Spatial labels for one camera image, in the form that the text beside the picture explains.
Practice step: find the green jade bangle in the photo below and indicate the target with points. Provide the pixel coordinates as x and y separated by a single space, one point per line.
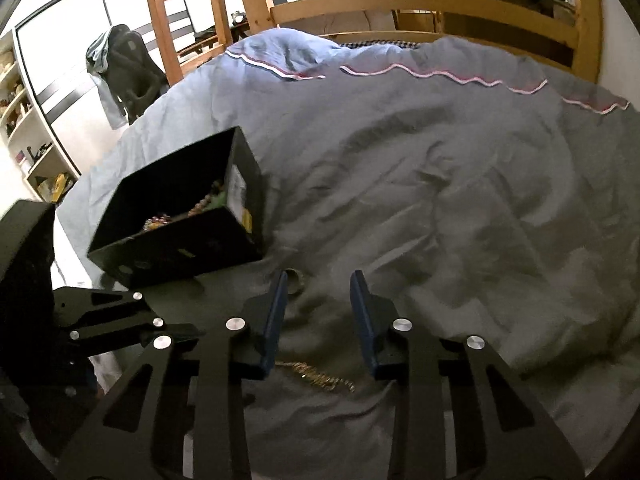
218 199

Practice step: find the white bookshelf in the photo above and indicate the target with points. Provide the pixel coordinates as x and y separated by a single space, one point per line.
30 125

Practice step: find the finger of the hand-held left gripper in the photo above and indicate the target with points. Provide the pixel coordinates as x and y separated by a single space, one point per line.
110 320

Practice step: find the wooden folding table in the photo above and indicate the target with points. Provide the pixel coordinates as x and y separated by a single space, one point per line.
200 45

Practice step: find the white striped blanket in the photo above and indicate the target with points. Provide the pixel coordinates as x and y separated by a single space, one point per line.
70 255

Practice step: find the black jewelry box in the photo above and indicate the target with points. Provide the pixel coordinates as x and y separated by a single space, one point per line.
165 255

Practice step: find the light blue cloth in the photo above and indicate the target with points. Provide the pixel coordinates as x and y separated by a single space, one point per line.
100 55

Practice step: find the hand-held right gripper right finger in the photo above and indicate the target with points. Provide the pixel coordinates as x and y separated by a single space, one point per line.
362 325

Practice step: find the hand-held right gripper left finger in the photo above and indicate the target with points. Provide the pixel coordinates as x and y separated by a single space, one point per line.
272 325

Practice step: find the black office chair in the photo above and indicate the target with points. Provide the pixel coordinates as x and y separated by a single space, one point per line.
135 75

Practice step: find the checkered cloth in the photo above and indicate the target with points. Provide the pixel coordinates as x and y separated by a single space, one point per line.
380 45

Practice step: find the wooden ladder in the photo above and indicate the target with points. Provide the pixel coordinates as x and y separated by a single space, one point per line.
160 25

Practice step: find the grey duvet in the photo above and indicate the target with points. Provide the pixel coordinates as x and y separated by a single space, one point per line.
400 185

